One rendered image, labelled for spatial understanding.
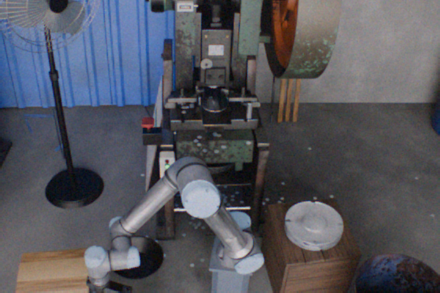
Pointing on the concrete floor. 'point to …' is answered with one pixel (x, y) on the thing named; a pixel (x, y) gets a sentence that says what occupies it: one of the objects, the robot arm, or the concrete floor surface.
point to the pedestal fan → (51, 22)
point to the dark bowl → (149, 257)
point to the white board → (155, 126)
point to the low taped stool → (53, 272)
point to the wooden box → (314, 269)
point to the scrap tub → (395, 276)
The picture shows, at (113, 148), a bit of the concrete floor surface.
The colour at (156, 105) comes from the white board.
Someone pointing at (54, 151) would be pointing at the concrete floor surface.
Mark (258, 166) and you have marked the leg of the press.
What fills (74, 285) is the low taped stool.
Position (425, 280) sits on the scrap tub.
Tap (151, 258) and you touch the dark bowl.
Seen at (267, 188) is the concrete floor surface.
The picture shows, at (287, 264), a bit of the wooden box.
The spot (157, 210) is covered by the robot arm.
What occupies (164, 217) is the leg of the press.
